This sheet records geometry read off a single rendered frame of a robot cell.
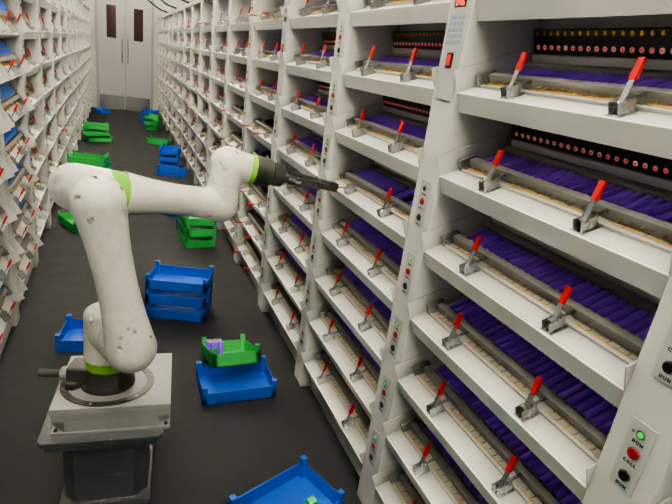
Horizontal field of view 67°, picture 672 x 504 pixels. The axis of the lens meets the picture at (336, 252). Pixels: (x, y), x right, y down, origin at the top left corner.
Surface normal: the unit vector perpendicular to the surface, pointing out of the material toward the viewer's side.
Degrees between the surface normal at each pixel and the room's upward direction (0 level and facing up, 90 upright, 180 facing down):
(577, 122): 111
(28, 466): 0
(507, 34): 90
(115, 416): 90
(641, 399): 90
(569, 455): 21
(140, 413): 90
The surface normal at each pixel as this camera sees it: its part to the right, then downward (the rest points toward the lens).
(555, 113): -0.91, 0.34
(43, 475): 0.14, -0.93
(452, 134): 0.37, 0.36
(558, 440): -0.21, -0.86
